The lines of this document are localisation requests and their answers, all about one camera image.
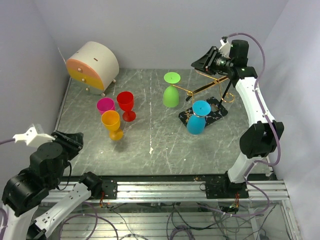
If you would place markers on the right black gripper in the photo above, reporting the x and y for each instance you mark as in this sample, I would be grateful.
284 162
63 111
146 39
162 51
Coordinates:
204 63

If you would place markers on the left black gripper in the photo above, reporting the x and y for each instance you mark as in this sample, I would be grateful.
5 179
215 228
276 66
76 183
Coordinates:
73 141

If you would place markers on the green wine glass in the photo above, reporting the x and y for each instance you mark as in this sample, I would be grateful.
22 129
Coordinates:
171 94

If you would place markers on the orange wine glass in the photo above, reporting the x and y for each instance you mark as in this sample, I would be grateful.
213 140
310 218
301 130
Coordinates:
112 122

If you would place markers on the pink wine glass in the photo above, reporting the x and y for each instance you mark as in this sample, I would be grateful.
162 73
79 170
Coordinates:
105 104

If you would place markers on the red wine glass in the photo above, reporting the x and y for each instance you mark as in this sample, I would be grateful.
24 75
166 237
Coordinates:
125 101

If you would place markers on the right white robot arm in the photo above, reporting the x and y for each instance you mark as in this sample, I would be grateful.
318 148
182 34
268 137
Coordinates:
264 132

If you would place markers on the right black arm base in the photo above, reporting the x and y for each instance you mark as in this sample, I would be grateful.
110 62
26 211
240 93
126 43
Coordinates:
225 190

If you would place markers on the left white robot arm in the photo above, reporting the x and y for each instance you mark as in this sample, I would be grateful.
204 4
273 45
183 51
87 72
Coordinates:
24 192

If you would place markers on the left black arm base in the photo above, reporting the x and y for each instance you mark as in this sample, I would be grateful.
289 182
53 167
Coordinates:
105 188

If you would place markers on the blue wine glass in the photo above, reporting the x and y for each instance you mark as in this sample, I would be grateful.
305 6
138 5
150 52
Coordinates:
197 121

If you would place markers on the round white drawer cabinet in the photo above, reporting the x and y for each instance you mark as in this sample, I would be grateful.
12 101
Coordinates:
94 67

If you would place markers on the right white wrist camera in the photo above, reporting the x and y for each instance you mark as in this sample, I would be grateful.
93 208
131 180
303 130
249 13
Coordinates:
225 47

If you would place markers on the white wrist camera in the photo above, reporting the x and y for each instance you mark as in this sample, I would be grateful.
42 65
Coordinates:
34 136
225 47

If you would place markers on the gold wire glass rack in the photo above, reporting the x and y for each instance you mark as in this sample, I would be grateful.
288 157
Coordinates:
218 111

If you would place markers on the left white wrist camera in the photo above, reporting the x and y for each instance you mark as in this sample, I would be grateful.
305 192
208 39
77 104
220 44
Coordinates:
34 136

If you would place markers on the aluminium mounting frame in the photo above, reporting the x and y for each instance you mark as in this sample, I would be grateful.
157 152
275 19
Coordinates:
177 188

